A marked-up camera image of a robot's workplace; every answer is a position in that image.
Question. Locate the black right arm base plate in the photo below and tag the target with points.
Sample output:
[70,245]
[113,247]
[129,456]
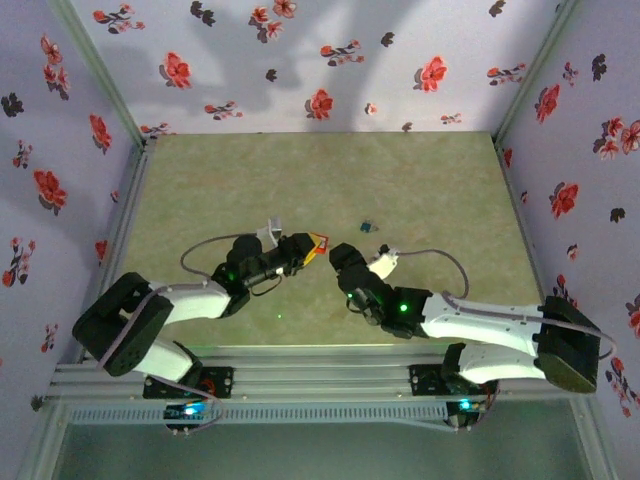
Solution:
[422,380]

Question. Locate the right controller board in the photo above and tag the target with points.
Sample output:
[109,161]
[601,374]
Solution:
[465,420]

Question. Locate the aluminium corner post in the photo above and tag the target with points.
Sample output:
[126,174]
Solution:
[534,70]
[102,70]

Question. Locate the grey lower frame bar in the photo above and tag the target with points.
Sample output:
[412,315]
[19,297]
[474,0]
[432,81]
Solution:
[39,450]
[596,450]

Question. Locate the red padlock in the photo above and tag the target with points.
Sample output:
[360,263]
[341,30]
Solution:
[322,244]

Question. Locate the controller board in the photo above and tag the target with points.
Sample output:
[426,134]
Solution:
[175,414]
[465,420]

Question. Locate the aluminium side rail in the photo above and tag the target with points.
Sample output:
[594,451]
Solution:
[519,200]
[131,200]

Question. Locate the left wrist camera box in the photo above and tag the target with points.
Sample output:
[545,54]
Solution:
[270,231]

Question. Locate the blue padlock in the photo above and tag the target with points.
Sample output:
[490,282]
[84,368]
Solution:
[367,226]

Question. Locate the left controller board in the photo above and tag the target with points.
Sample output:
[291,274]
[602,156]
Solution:
[175,414]

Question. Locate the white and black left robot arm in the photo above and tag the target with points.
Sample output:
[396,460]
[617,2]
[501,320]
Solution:
[190,302]

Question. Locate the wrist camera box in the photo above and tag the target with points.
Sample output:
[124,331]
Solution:
[270,231]
[385,265]

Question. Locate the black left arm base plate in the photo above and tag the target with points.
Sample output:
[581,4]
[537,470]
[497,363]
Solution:
[220,382]

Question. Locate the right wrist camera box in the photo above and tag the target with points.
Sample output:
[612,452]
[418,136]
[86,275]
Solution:
[385,265]

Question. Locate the aluminium mounting rail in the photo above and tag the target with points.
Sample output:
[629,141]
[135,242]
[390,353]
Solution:
[320,375]

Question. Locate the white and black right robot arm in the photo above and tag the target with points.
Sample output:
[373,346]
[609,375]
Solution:
[480,320]

